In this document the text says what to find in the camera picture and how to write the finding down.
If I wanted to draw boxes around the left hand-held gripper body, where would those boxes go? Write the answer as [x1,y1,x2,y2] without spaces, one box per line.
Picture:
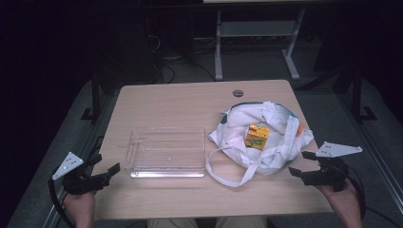
[51,151,112,196]

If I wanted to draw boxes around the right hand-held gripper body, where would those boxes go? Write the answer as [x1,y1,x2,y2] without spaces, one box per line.
[299,142,364,193]

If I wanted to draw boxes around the white cloth tote bag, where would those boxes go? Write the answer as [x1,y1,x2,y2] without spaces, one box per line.
[204,101,316,189]

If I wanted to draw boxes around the yellow juice carton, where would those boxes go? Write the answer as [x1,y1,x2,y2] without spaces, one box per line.
[244,123,271,151]

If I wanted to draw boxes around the clear plastic container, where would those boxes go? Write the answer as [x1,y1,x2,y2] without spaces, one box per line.
[124,126,207,179]

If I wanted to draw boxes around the person's right hand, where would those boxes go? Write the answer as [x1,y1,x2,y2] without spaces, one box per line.
[317,180,361,212]

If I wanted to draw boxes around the person's left hand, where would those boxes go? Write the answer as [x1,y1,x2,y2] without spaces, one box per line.
[63,190,97,217]

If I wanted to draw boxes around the black metal stand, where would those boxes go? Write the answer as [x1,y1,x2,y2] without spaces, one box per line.
[350,65,378,124]
[80,70,103,124]

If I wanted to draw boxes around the aluminium floor rail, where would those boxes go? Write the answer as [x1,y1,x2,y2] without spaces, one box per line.
[334,93,403,207]
[41,91,123,228]

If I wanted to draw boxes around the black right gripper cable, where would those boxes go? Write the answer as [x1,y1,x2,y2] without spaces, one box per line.
[345,172,403,228]

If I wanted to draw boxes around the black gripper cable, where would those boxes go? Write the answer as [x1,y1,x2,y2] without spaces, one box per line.
[345,172,403,228]
[47,177,77,228]

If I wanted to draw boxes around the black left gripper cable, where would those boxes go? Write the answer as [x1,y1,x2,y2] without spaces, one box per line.
[47,177,77,228]

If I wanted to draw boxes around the black floor cables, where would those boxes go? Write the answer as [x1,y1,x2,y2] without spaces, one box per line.
[146,32,218,84]

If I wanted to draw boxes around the white metal table frame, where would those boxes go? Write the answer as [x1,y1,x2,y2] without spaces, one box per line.
[202,0,307,82]

